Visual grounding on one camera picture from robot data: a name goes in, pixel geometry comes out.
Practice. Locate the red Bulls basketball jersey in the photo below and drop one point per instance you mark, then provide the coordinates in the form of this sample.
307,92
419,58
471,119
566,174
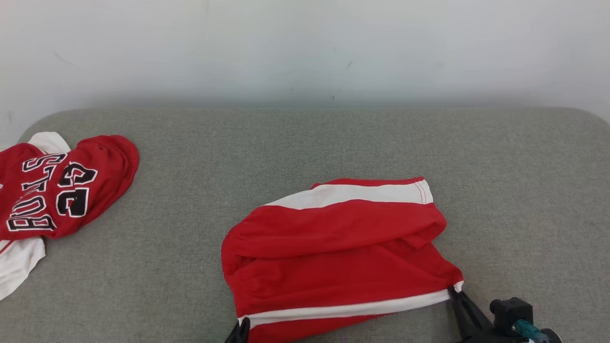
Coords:
95,200

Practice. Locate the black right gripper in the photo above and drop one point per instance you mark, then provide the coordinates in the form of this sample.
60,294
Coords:
495,338

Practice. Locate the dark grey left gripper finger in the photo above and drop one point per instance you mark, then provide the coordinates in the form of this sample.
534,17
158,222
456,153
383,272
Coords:
240,332

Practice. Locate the red shorts with white stripe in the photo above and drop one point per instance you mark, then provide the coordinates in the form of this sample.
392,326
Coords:
333,257

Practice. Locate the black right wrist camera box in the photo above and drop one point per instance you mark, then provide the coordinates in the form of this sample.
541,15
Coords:
507,312

